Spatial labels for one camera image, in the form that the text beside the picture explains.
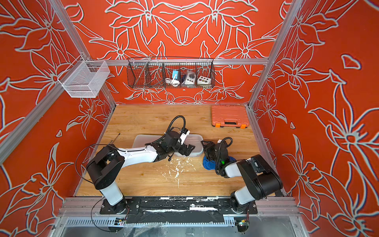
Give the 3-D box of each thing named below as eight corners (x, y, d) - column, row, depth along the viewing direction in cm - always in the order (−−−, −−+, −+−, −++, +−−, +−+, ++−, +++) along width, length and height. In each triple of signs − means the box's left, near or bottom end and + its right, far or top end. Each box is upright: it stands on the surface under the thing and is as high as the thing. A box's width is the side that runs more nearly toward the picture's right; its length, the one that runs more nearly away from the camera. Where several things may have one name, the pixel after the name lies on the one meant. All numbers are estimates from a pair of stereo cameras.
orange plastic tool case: (212, 128, 106) (213, 124, 102) (209, 109, 119) (210, 104, 115) (249, 128, 106) (251, 124, 102) (243, 109, 118) (244, 104, 114)
